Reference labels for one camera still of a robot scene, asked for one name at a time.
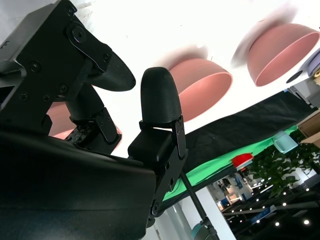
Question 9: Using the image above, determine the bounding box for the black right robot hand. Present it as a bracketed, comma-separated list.
[0, 0, 190, 240]

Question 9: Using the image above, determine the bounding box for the pink plastic bowl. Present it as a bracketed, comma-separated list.
[46, 103, 123, 148]
[246, 23, 320, 88]
[168, 57, 234, 123]

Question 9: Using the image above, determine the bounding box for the black tripod pole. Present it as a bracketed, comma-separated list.
[178, 171, 221, 240]

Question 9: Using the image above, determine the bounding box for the teal round object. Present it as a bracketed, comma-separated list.
[191, 222, 209, 240]

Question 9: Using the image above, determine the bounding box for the green cloth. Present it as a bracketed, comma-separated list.
[162, 124, 300, 202]

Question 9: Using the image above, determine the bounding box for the red round object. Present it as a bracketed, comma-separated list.
[231, 153, 255, 172]

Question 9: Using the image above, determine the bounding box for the black backdrop cloth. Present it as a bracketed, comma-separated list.
[183, 90, 317, 176]

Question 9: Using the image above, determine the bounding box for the green leafy plant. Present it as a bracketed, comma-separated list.
[246, 129, 320, 199]

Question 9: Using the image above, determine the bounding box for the black round table grommet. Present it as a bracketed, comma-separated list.
[285, 70, 304, 84]

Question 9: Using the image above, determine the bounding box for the brown cardboard box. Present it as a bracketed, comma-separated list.
[296, 109, 320, 148]

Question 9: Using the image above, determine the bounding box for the cream crumpled paper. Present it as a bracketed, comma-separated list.
[309, 69, 320, 85]

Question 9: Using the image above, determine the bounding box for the purple plate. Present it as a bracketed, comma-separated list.
[296, 47, 320, 78]

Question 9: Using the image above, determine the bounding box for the grey metal frame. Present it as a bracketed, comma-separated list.
[284, 84, 320, 110]

